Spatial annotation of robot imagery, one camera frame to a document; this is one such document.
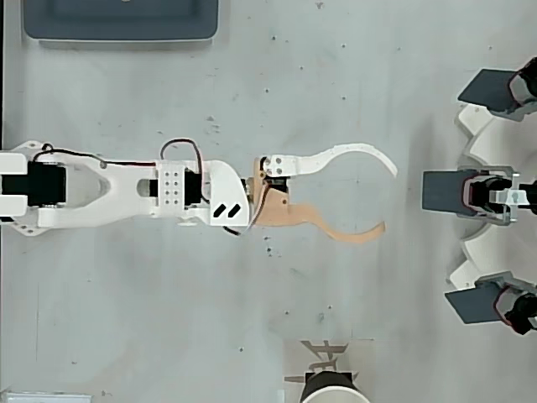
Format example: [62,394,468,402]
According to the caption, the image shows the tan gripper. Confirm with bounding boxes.
[245,142,399,246]

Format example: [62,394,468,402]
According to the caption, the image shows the black paper cup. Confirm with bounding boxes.
[300,371,373,403]

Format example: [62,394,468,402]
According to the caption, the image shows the printed paper mat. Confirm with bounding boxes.
[283,338,377,403]

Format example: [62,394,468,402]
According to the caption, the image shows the white round dispenser base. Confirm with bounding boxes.
[445,102,537,295]

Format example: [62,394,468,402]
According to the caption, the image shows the grey plastic tray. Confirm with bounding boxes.
[20,0,220,43]

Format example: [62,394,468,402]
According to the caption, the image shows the gripper servo wire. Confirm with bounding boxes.
[222,182,270,238]

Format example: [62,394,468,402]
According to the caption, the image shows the looped black wrist cable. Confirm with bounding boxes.
[159,138,211,203]

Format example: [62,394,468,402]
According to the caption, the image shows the long black arm cable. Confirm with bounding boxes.
[33,144,161,170]

